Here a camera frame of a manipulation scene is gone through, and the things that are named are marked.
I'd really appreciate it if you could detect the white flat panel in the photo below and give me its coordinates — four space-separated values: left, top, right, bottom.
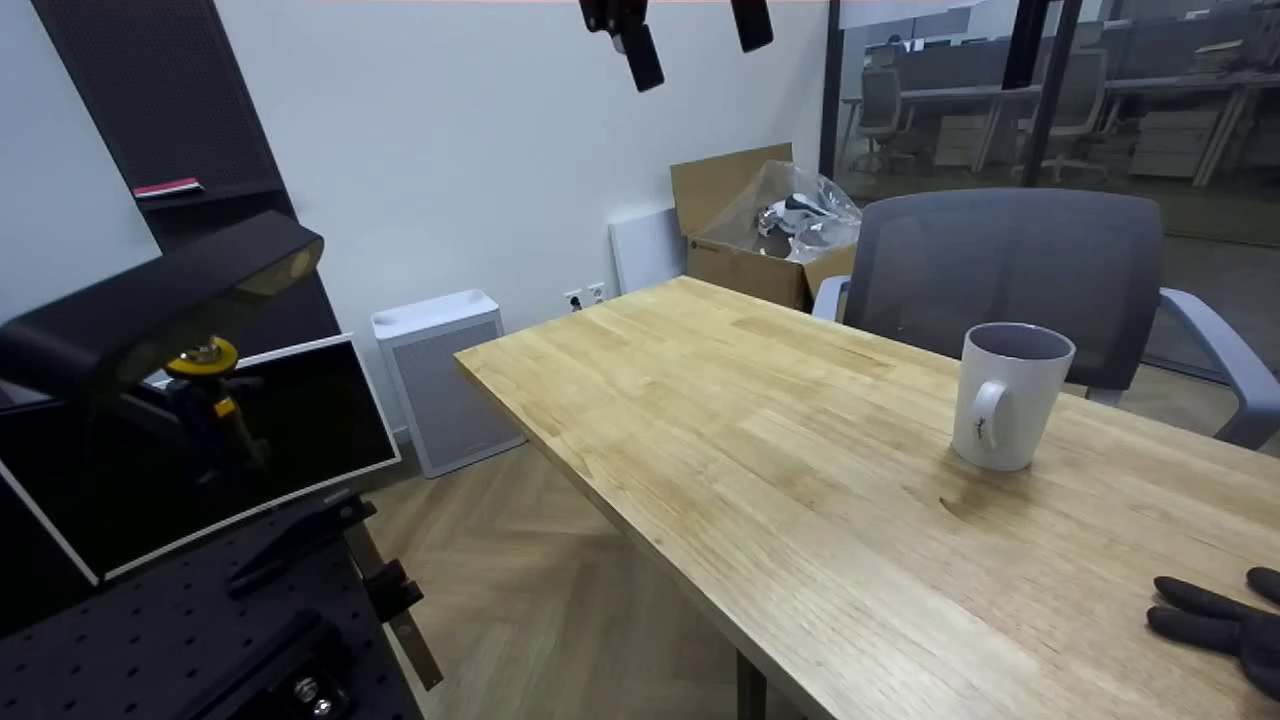
609 206 689 297

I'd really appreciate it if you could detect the camera on mount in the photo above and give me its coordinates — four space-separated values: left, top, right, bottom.
0 209 327 483

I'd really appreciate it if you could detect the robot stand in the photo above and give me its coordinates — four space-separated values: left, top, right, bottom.
0 488 446 720

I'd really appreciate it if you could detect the white air purifier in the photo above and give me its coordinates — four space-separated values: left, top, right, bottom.
370 288 528 480

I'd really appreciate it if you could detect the black clamp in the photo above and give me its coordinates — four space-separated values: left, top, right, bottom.
362 558 427 625

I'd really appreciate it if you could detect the black glove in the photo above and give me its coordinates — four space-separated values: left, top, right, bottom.
1146 566 1280 702

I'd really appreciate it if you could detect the cardboard box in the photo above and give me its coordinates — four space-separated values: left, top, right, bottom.
669 142 863 313

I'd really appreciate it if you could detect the grey office chair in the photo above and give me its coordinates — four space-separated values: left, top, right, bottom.
853 64 908 169
811 187 1280 452
1036 46 1113 185

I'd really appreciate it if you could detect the monitor with white frame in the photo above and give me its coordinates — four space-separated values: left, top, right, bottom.
0 332 404 588

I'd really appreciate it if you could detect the white mug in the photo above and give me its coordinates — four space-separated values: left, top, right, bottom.
950 321 1078 473

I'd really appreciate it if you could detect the clear plastic bag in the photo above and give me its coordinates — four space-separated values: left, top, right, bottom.
699 159 864 267

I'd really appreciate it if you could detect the row of office desks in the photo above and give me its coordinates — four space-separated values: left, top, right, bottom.
842 38 1280 189

